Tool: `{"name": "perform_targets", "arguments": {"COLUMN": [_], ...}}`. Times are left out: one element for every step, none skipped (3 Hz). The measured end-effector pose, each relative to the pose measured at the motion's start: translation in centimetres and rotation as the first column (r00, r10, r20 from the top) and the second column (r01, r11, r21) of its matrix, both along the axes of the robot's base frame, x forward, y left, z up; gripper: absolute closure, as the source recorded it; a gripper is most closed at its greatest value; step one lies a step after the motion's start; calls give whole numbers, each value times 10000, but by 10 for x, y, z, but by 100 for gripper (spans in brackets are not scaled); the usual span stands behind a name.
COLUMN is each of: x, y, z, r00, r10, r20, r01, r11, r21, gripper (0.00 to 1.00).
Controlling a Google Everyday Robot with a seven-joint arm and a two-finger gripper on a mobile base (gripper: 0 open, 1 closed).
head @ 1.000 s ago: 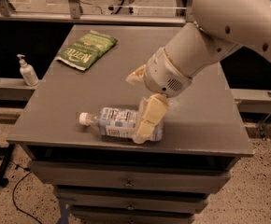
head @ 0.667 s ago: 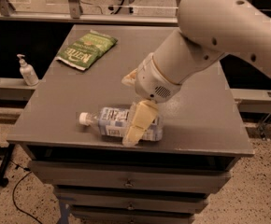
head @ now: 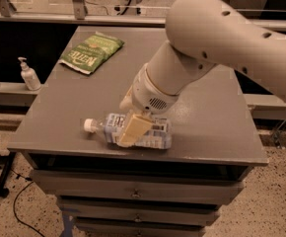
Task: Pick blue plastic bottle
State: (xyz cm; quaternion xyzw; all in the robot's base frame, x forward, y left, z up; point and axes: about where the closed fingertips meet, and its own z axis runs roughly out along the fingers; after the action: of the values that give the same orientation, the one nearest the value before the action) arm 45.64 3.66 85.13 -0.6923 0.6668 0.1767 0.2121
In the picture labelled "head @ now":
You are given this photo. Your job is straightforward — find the middle cabinet drawer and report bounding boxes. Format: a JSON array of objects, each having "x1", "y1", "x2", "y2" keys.
[{"x1": 57, "y1": 198, "x2": 220, "y2": 226}]

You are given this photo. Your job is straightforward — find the black floor cable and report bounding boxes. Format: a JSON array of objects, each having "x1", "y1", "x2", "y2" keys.
[{"x1": 0, "y1": 114, "x2": 47, "y2": 237}]

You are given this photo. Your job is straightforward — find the white pump dispenser bottle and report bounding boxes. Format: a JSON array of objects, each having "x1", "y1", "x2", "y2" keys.
[{"x1": 18, "y1": 57, "x2": 41, "y2": 91}]

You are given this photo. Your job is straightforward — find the grey drawer cabinet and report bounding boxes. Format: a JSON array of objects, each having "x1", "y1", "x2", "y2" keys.
[{"x1": 7, "y1": 25, "x2": 270, "y2": 237}]

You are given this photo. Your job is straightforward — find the blue labelled plastic bottle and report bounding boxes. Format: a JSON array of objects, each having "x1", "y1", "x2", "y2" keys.
[{"x1": 83, "y1": 113, "x2": 172, "y2": 149}]

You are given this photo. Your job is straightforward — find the top cabinet drawer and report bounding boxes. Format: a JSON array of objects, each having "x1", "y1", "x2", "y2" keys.
[{"x1": 31, "y1": 170, "x2": 244, "y2": 204}]

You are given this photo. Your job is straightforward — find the green chip bag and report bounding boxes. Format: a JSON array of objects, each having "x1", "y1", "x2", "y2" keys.
[{"x1": 59, "y1": 32, "x2": 124, "y2": 75}]

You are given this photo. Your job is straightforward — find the black stand leg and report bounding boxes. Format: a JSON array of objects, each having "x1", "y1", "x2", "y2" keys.
[{"x1": 0, "y1": 152, "x2": 16, "y2": 198}]

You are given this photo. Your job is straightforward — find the grey metal railing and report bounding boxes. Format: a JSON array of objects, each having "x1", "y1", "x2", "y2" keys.
[{"x1": 0, "y1": 0, "x2": 286, "y2": 32}]

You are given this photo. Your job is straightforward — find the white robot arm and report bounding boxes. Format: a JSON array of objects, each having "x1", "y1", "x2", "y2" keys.
[{"x1": 117, "y1": 0, "x2": 286, "y2": 147}]

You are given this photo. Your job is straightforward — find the bottom cabinet drawer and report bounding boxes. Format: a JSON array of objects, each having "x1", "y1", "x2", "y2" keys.
[{"x1": 75, "y1": 218, "x2": 205, "y2": 237}]

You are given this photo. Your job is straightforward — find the cabinet drawer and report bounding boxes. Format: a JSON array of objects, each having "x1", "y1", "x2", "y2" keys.
[
  {"x1": 31, "y1": 170, "x2": 244, "y2": 204},
  {"x1": 57, "y1": 198, "x2": 220, "y2": 226},
  {"x1": 75, "y1": 218, "x2": 205, "y2": 237}
]

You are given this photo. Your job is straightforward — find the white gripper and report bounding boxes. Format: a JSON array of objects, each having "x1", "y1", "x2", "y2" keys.
[{"x1": 117, "y1": 63, "x2": 179, "y2": 147}]

